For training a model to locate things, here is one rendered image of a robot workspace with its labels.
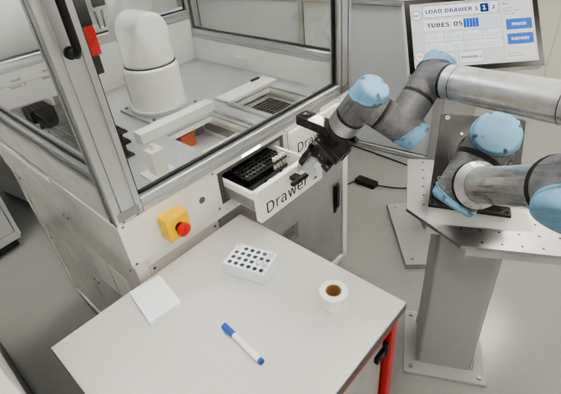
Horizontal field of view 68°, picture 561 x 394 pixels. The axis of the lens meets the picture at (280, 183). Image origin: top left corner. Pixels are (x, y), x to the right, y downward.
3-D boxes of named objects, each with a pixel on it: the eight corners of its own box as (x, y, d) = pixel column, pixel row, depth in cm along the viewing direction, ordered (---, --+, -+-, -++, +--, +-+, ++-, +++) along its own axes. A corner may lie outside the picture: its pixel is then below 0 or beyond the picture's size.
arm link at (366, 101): (389, 107, 87) (355, 84, 87) (361, 137, 96) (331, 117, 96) (397, 86, 92) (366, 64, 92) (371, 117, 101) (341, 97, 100)
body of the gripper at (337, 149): (324, 174, 108) (346, 149, 99) (302, 150, 110) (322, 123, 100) (341, 161, 113) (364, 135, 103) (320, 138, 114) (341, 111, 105)
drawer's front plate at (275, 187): (322, 178, 137) (321, 149, 131) (261, 224, 120) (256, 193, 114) (318, 176, 138) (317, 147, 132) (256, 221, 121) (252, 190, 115)
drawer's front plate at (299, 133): (341, 128, 164) (341, 103, 158) (293, 161, 147) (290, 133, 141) (337, 128, 165) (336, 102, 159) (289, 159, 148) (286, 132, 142)
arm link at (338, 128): (330, 110, 97) (350, 98, 101) (320, 123, 100) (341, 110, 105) (351, 133, 95) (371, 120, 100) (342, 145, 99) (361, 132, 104)
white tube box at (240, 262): (279, 264, 115) (277, 253, 112) (265, 285, 109) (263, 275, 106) (240, 252, 120) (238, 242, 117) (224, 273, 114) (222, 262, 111)
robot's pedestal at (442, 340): (477, 322, 181) (518, 176, 139) (486, 387, 158) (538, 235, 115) (404, 311, 189) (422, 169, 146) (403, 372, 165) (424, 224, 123)
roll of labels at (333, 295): (350, 312, 100) (350, 300, 97) (320, 314, 100) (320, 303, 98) (346, 289, 105) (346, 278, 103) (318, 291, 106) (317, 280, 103)
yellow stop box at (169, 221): (194, 230, 117) (189, 210, 113) (173, 244, 113) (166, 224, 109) (183, 224, 120) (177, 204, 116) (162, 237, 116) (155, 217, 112)
